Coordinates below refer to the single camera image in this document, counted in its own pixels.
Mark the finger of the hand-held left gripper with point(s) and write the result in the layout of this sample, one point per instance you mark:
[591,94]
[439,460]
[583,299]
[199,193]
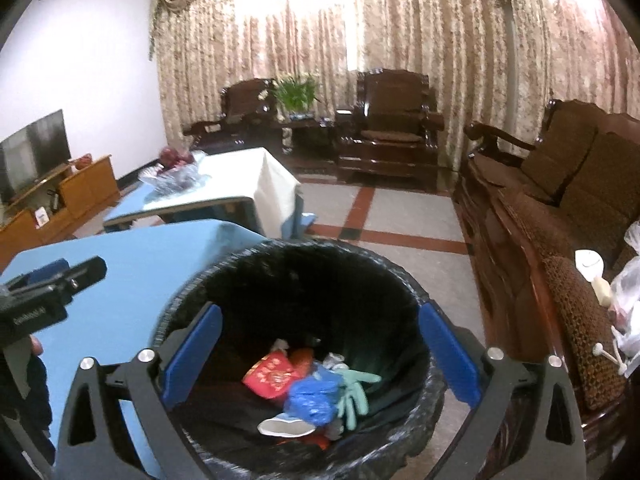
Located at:
[82,275]
[42,272]

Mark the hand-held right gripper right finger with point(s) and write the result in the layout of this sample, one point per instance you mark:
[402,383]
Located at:
[450,357]

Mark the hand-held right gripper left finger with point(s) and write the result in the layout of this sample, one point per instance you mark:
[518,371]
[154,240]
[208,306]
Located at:
[192,357]

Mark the red printed plastic packet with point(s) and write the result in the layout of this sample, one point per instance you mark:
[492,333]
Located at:
[270,375]

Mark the pale green rubber glove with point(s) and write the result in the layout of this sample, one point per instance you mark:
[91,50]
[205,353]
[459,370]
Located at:
[355,395]

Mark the white cloth piece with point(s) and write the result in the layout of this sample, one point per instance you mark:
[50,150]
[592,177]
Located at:
[334,360]

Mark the white paper piece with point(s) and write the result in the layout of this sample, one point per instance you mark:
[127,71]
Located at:
[287,426]

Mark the blue plastic bag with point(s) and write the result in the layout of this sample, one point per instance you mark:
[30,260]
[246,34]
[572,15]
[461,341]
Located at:
[312,397]

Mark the black bag lined trash bin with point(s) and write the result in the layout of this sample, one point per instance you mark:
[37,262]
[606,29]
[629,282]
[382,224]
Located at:
[310,290]

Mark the person's left forearm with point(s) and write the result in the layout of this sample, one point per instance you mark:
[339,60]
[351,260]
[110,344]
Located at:
[25,420]

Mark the person's left hand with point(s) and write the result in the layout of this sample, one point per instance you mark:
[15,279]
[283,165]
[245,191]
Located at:
[37,346]

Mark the blue cloth covered table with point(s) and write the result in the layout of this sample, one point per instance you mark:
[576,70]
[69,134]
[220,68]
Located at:
[125,270]

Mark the small white card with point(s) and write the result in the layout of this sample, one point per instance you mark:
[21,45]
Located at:
[41,216]

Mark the wooden television cabinet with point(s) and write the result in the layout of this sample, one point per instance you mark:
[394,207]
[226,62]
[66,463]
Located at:
[90,195]

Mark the small red ornament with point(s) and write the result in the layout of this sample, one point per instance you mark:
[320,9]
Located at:
[83,162]

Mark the flat screen television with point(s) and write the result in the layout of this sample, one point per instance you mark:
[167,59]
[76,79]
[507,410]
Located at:
[35,152]

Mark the clear glass fruit bowl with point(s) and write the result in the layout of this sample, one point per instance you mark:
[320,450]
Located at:
[172,180]

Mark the dark wooden sofa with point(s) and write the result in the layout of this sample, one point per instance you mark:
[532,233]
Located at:
[505,230]

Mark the dark red apple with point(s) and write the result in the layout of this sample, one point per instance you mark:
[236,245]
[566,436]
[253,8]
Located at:
[168,157]
[186,158]

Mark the white plastic sticks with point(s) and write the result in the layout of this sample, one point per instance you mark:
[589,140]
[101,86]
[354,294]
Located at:
[615,356]

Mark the small cream bottle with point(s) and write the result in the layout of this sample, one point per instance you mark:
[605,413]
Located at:
[602,291]

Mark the clear plastic bag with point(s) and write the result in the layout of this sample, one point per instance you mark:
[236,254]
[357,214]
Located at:
[629,295]

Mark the table with white cloth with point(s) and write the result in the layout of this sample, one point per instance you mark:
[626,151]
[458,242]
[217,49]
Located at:
[245,170]

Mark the brown sofa back cushion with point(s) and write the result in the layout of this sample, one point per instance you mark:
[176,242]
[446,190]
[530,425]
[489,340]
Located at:
[605,195]
[562,150]

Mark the dark wooden armchair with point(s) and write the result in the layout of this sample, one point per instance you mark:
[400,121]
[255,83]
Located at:
[392,110]
[245,105]

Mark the dark wooden side table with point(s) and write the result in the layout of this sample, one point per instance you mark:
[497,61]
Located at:
[310,132]

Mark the potted green plant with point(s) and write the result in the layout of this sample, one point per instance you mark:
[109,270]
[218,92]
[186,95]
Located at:
[295,92]

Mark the grey vertical pipe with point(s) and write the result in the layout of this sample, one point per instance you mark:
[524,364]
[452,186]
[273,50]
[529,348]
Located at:
[512,75]

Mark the floral beige curtain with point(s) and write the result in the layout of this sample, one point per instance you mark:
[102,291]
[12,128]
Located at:
[425,20]

